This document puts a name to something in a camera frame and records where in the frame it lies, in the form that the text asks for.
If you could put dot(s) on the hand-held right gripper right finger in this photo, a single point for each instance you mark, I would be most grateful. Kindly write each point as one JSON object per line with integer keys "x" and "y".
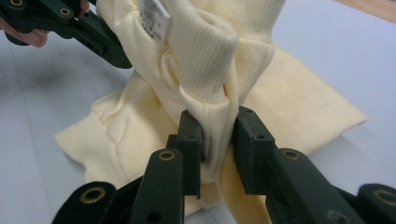
{"x": 252, "y": 155}

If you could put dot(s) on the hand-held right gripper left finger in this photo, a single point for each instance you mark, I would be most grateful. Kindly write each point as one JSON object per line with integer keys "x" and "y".
{"x": 190, "y": 161}

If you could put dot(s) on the cream yellow baby romper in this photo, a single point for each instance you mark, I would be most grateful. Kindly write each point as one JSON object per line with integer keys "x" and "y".
{"x": 199, "y": 62}

